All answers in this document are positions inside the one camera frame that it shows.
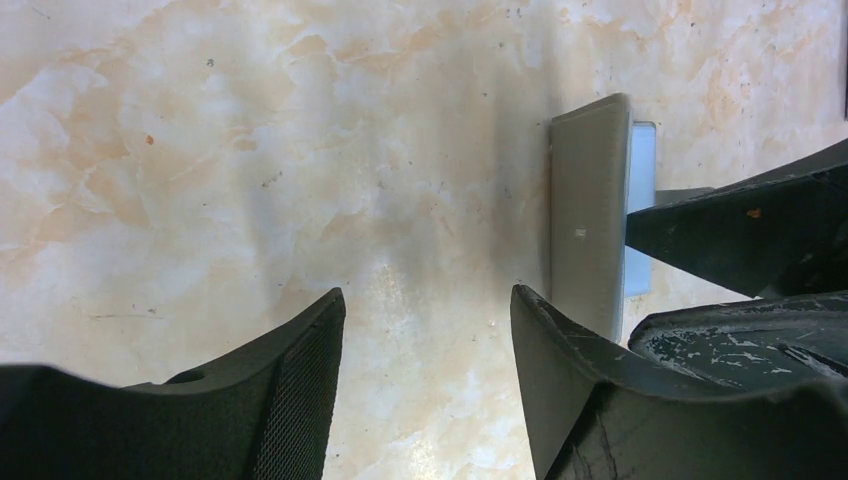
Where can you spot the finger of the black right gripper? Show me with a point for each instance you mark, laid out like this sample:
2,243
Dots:
752,345
777,234

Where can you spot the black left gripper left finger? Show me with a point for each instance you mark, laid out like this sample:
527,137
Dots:
261,411

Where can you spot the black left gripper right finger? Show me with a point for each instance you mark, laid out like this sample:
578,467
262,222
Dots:
597,410

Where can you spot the grey leather card holder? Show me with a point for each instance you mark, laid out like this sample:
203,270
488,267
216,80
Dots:
602,168

